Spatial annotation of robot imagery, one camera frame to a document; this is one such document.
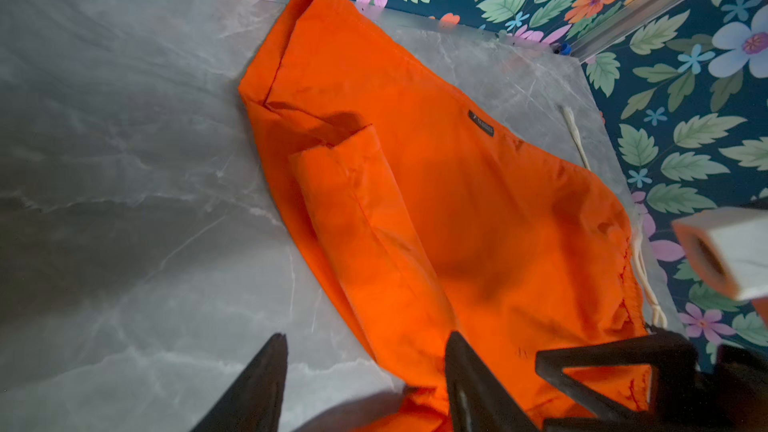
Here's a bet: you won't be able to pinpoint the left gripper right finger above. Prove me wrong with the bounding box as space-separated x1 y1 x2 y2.
445 331 539 432

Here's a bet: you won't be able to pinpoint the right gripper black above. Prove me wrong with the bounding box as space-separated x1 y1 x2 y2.
535 331 767 431

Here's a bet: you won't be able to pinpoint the orange shorts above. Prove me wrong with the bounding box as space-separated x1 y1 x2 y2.
239 0 645 431

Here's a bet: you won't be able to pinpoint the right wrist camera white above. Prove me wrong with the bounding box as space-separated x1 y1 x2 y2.
672 198 767 301

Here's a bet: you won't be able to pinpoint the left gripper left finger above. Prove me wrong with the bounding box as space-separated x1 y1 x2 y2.
192 333 288 432

